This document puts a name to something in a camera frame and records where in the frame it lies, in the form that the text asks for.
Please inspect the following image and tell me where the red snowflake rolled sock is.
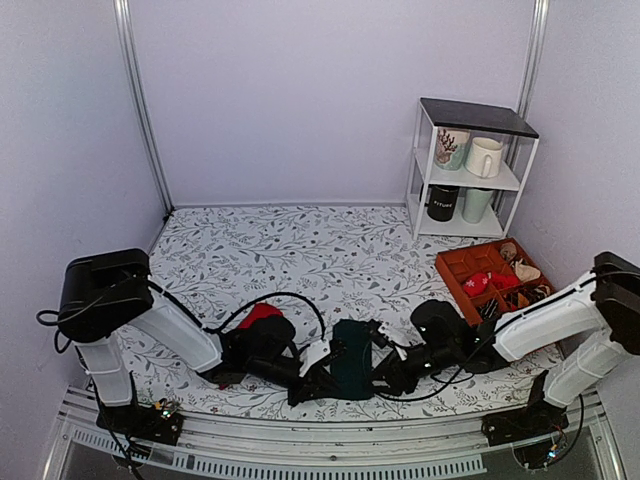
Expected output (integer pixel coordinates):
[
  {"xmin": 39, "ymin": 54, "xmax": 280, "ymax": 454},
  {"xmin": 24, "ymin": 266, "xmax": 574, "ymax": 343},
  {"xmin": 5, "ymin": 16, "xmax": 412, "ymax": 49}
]
[{"xmin": 462, "ymin": 272, "xmax": 491, "ymax": 298}]

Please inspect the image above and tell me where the aluminium frame post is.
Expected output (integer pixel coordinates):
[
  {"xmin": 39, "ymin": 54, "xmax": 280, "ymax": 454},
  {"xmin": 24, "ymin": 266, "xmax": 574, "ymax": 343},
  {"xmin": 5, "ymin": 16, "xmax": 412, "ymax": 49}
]
[
  {"xmin": 113, "ymin": 0, "xmax": 175, "ymax": 218},
  {"xmin": 516, "ymin": 0, "xmax": 550, "ymax": 119}
]

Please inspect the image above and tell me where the dark green reindeer sock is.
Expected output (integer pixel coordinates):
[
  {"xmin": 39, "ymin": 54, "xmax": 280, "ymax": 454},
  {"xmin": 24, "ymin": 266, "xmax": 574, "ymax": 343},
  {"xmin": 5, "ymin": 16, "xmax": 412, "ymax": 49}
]
[{"xmin": 330, "ymin": 319, "xmax": 374, "ymax": 401}]

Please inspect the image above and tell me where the white wire shelf rack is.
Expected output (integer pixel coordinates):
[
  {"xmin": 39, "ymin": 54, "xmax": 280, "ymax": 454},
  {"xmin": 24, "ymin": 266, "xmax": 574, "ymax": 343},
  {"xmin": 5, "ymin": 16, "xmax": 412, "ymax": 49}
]
[{"xmin": 406, "ymin": 98, "xmax": 540, "ymax": 239}]

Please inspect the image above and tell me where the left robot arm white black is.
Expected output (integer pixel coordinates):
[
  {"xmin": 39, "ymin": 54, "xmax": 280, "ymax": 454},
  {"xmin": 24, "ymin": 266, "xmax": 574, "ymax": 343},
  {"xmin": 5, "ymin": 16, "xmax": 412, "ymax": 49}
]
[{"xmin": 55, "ymin": 248, "xmax": 341, "ymax": 434}]

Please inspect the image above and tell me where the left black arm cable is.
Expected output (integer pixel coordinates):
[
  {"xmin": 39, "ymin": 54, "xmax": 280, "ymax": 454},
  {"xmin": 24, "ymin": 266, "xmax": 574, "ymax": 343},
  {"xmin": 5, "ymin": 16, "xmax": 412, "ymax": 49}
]
[{"xmin": 35, "ymin": 277, "xmax": 327, "ymax": 354}]

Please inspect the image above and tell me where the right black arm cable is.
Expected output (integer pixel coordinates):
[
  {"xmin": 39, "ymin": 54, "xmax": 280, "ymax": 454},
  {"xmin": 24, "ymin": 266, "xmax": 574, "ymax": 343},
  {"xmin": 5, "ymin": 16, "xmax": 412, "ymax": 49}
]
[{"xmin": 369, "ymin": 269, "xmax": 640, "ymax": 403}]

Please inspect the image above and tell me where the orange compartment organizer tray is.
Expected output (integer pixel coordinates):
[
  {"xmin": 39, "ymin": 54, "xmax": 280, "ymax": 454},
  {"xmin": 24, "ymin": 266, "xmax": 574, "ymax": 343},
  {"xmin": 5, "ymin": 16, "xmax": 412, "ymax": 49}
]
[{"xmin": 436, "ymin": 238, "xmax": 555, "ymax": 327}]

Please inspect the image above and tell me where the left aluminium frame post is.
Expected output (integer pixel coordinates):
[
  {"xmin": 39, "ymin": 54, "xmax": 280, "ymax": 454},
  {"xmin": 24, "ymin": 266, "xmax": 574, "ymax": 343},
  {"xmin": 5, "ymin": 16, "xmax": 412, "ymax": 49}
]
[{"xmin": 113, "ymin": 0, "xmax": 175, "ymax": 218}]

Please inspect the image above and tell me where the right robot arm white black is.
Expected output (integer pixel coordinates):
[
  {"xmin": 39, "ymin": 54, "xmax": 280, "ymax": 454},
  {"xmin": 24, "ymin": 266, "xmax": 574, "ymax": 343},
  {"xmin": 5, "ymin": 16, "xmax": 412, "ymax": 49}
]
[{"xmin": 372, "ymin": 252, "xmax": 639, "ymax": 436}]

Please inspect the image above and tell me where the black mug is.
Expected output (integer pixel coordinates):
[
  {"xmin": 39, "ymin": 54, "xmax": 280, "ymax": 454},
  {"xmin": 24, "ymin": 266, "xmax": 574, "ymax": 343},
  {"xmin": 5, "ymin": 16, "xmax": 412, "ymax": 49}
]
[{"xmin": 427, "ymin": 185, "xmax": 459, "ymax": 222}]

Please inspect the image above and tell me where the pale green cup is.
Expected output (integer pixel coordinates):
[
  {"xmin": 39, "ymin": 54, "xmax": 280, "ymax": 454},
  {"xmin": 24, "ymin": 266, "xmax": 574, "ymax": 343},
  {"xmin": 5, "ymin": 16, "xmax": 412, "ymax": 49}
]
[{"xmin": 462, "ymin": 188, "xmax": 494, "ymax": 224}]

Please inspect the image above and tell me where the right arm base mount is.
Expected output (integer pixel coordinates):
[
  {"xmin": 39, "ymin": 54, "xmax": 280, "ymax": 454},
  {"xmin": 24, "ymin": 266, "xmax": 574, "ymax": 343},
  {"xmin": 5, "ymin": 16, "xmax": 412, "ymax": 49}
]
[{"xmin": 481, "ymin": 371, "xmax": 576, "ymax": 471}]

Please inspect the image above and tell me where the floral ceramic mug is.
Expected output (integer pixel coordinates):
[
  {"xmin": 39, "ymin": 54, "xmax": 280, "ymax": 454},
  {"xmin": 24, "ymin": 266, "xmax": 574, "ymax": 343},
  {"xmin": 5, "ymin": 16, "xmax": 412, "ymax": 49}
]
[{"xmin": 435, "ymin": 127, "xmax": 471, "ymax": 171}]

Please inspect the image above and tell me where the right aluminium frame post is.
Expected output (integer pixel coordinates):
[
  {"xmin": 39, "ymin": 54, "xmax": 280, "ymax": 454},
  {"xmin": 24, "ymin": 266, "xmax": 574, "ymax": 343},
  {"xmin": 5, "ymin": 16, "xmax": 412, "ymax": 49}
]
[{"xmin": 516, "ymin": 0, "xmax": 550, "ymax": 119}]

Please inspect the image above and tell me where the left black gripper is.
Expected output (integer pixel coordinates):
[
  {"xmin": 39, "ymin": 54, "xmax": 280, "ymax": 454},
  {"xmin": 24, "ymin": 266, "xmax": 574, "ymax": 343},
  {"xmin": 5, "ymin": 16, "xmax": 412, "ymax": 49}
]
[{"xmin": 248, "ymin": 356, "xmax": 342, "ymax": 408}]

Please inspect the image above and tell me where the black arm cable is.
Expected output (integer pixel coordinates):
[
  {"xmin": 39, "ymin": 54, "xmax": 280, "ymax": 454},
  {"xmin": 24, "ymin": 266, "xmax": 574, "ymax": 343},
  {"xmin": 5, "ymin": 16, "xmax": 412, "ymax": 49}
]
[
  {"xmin": 35, "ymin": 277, "xmax": 327, "ymax": 354},
  {"xmin": 369, "ymin": 269, "xmax": 640, "ymax": 403}
]

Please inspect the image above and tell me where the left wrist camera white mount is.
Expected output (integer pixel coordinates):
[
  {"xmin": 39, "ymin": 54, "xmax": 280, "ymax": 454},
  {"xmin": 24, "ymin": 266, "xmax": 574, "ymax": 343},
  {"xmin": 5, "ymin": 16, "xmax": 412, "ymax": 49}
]
[{"xmin": 299, "ymin": 339, "xmax": 347, "ymax": 378}]

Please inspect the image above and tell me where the floral patterned table mat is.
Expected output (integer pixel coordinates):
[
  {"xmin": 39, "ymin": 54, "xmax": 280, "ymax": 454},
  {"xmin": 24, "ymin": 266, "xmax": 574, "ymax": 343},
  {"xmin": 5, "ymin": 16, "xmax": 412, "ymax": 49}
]
[{"xmin": 119, "ymin": 206, "xmax": 561, "ymax": 423}]

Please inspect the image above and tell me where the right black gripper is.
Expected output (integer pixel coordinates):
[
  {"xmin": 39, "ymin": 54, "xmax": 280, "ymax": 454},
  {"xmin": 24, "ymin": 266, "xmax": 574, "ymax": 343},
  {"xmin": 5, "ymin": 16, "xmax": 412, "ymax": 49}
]
[{"xmin": 363, "ymin": 342, "xmax": 459, "ymax": 397}]

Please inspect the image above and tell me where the beige rolled sock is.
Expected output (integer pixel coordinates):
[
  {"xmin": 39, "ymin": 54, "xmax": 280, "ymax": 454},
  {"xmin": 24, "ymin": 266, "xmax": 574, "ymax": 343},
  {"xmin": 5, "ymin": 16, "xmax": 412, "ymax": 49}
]
[{"xmin": 499, "ymin": 242, "xmax": 541, "ymax": 283}]

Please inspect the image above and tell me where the front aluminium rail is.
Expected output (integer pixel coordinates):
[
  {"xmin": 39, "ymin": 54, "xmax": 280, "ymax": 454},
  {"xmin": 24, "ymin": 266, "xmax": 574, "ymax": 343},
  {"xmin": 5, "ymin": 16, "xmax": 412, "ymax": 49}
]
[{"xmin": 41, "ymin": 389, "xmax": 626, "ymax": 479}]

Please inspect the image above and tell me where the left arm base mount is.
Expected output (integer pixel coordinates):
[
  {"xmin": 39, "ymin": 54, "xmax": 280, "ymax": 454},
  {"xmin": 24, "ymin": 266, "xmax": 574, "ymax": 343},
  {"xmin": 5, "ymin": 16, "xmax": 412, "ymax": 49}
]
[{"xmin": 94, "ymin": 376, "xmax": 184, "ymax": 446}]

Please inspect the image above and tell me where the white ribbed mug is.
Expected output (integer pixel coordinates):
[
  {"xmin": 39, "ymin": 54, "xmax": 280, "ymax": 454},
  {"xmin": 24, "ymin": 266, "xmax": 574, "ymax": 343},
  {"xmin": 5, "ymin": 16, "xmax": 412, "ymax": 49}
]
[{"xmin": 465, "ymin": 137, "xmax": 504, "ymax": 179}]

